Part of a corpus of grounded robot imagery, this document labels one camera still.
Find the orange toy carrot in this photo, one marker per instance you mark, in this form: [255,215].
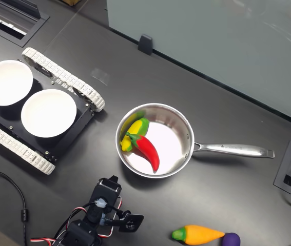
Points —
[201,234]

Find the frosted glass divider panel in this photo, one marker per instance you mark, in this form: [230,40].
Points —
[212,38]

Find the red toy chilli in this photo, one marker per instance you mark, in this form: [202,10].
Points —
[147,148]

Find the white bowl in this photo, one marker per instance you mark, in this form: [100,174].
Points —
[47,112]
[6,82]

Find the black square camera mount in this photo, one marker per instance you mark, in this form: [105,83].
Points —
[135,220]

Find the brown cardboard box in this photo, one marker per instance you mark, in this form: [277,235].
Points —
[70,2]

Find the yellow green toy corn cob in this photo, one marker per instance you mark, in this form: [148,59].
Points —
[137,126]

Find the black vehicle with white tracks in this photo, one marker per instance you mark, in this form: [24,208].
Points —
[65,77]

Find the black divider bracket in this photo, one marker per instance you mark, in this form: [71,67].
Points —
[145,43]

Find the purple toy aubergine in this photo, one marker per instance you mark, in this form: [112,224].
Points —
[231,240]

